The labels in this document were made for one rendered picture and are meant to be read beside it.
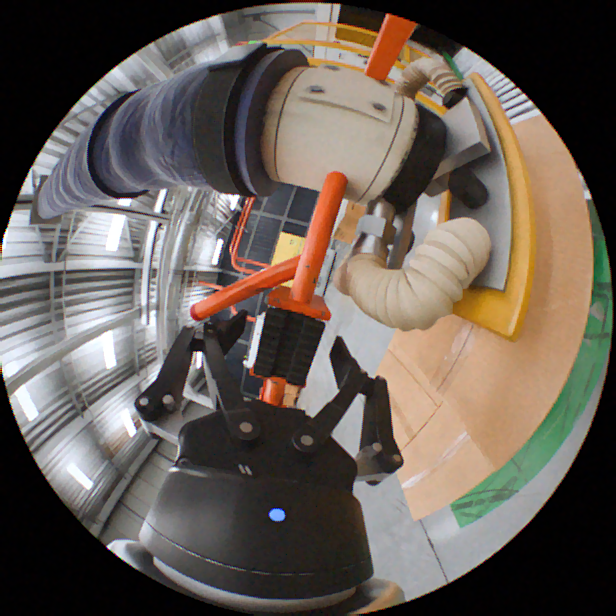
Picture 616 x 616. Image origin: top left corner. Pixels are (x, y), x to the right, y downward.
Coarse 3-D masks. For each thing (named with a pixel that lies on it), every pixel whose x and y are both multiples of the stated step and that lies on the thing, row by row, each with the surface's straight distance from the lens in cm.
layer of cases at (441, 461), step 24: (384, 360) 126; (408, 360) 106; (408, 384) 103; (408, 408) 101; (432, 408) 89; (408, 432) 99; (432, 432) 89; (456, 432) 81; (408, 456) 99; (432, 456) 89; (456, 456) 82; (480, 456) 77; (408, 480) 100; (432, 480) 90; (456, 480) 84; (480, 480) 79; (408, 504) 102; (432, 504) 93
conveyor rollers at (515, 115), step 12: (456, 60) 274; (468, 60) 247; (480, 60) 222; (468, 72) 223; (480, 72) 205; (492, 72) 195; (492, 84) 179; (504, 84) 170; (504, 96) 155; (516, 96) 154; (504, 108) 147; (516, 108) 139; (528, 108) 138; (516, 120) 132; (576, 168) 103
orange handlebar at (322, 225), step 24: (384, 24) 21; (408, 24) 21; (384, 48) 21; (384, 72) 22; (336, 192) 17; (336, 216) 17; (312, 240) 16; (312, 264) 16; (312, 288) 16; (264, 384) 25
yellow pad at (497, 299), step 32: (448, 96) 27; (480, 96) 28; (512, 128) 24; (480, 160) 20; (512, 160) 19; (448, 192) 22; (480, 192) 16; (512, 192) 17; (480, 224) 16; (512, 224) 15; (512, 256) 14; (480, 288) 14; (512, 288) 13; (480, 320) 14; (512, 320) 13
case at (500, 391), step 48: (528, 144) 49; (576, 192) 39; (576, 240) 34; (576, 288) 32; (432, 336) 41; (480, 336) 34; (528, 336) 31; (576, 336) 30; (432, 384) 38; (480, 384) 32; (528, 384) 30; (480, 432) 32; (528, 432) 30
